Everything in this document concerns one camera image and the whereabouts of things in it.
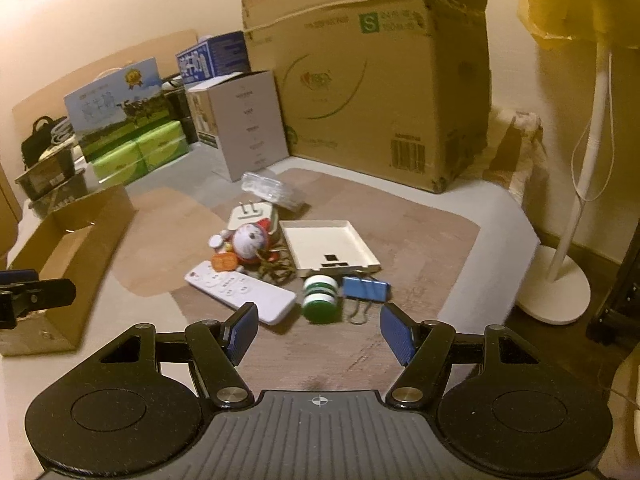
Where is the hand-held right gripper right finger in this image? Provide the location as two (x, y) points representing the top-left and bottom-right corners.
(380, 304), (556, 408)

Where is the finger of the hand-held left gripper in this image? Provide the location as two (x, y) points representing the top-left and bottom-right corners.
(0, 269), (77, 331)

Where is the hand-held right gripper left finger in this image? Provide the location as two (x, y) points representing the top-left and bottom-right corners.
(80, 301), (259, 408)

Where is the white remote control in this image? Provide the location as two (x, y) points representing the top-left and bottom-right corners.
(185, 260), (297, 326)

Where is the blue binder clip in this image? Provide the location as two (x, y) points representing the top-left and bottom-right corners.
(342, 275), (391, 325)

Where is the tortoiseshell hair claw clip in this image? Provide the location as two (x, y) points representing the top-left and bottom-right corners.
(255, 245), (301, 283)

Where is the green white round spool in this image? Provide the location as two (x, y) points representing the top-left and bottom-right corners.
(301, 275), (342, 323)

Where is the white cat toy figure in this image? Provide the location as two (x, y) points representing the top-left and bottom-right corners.
(209, 222), (275, 264)

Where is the white shallow tray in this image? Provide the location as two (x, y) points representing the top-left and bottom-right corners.
(278, 220), (382, 279)

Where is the dark printed box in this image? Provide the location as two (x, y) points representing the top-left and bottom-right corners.
(27, 172), (90, 217)
(14, 149), (76, 200)

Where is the white square box with lid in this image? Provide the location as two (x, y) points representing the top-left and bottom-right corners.
(227, 199), (278, 241)

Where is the clear plastic package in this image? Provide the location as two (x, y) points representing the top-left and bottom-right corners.
(241, 171), (306, 212)

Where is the green tissue pack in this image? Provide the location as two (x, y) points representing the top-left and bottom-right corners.
(92, 141), (146, 186)
(136, 121), (190, 173)

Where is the black bag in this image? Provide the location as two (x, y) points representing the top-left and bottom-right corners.
(21, 116), (68, 168)

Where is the cow picture carton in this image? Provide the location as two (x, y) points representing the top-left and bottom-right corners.
(64, 58), (173, 163)

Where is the white product box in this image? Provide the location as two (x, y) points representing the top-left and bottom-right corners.
(186, 70), (291, 182)

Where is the patterned bed sheet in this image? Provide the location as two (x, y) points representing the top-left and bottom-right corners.
(487, 107), (546, 221)

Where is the black metal rack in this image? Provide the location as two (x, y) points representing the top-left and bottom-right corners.
(587, 255), (640, 346)

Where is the large brown cardboard box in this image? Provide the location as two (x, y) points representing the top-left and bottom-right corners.
(240, 0), (493, 194)

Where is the blue milk carton box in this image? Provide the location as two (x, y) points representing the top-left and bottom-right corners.
(176, 31), (250, 85)

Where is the yellow plastic cover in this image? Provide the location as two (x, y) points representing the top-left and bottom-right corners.
(517, 0), (640, 51)

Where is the white cable coil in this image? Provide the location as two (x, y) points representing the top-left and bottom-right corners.
(49, 119), (77, 145)

